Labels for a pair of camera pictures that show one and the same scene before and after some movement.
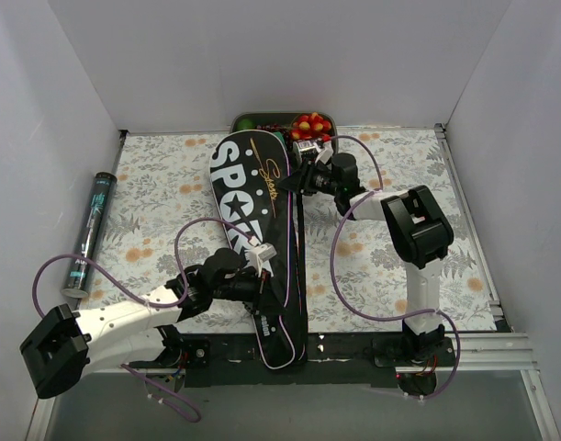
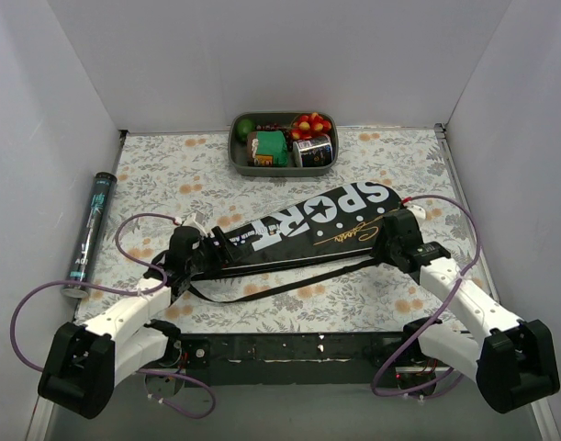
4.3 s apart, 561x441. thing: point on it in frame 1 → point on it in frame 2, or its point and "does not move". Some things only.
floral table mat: (162, 219) does not move
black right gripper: (306, 177) → (391, 236)
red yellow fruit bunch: (311, 126) does not move
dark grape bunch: (276, 127) does not move
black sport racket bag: (263, 209) → (330, 226)
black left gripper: (263, 290) → (218, 245)
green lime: (245, 124) does not move
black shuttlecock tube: (91, 236) does not move
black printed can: (305, 150) does not move
